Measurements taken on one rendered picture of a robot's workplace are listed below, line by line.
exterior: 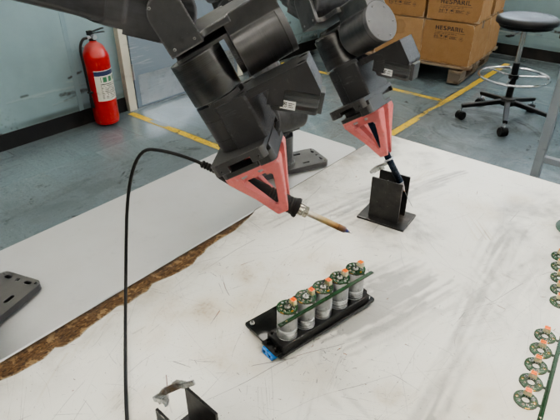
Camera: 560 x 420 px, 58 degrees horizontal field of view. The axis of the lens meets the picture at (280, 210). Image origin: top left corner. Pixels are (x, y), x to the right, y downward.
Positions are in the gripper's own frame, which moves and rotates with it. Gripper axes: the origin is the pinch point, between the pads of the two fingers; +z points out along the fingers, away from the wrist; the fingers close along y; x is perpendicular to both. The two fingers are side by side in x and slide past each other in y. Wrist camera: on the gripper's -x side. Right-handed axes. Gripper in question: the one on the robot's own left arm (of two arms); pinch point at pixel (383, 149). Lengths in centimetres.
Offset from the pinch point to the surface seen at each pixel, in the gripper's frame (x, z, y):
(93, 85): 221, -73, 111
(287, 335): 1.3, 10.4, -34.5
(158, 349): 14.0, 5.8, -42.6
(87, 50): 212, -90, 113
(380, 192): 2.8, 6.0, -1.7
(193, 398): 0.7, 7.2, -48.9
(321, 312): -0.1, 10.8, -29.3
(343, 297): -1.6, 11.0, -26.1
